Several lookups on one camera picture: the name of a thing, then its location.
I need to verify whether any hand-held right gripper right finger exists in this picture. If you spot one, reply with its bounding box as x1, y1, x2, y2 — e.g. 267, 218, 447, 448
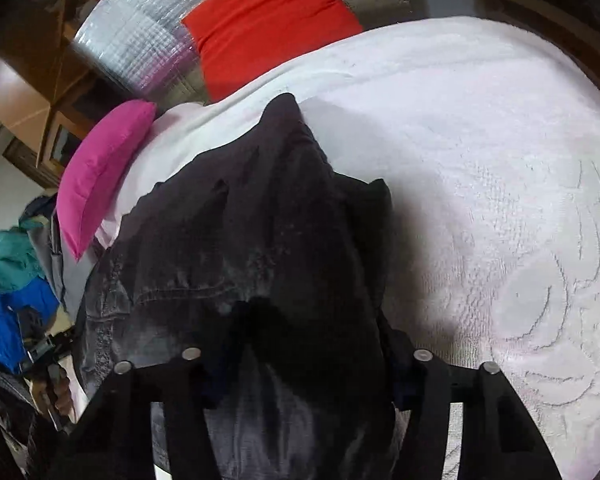
394, 348, 564, 480

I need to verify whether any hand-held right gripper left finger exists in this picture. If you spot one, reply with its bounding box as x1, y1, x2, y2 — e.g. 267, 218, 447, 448
46, 345, 222, 480

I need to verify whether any black quilted jacket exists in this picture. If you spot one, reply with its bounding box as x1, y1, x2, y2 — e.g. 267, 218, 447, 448
74, 92, 417, 480

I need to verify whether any person's left hand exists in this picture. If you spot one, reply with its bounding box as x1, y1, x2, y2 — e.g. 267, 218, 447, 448
32, 374, 74, 417

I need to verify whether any grey jacket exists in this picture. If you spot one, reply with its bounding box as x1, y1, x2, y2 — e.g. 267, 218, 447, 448
26, 194, 100, 317

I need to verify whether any teal jacket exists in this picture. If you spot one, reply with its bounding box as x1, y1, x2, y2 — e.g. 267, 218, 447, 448
0, 227, 49, 297

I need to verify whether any pink pillow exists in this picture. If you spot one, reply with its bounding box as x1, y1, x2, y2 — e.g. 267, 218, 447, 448
55, 99, 159, 262

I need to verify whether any white textured bedspread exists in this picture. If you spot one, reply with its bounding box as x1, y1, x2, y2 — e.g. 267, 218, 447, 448
62, 16, 600, 480

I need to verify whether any wooden cabinet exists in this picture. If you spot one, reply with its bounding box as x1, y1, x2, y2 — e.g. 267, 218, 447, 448
0, 0, 132, 188

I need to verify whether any silver foil insulation mat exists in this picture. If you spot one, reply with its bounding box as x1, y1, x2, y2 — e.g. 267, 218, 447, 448
72, 0, 412, 107

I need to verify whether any red pillow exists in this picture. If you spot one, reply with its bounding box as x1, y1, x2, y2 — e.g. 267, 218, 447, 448
181, 0, 364, 103

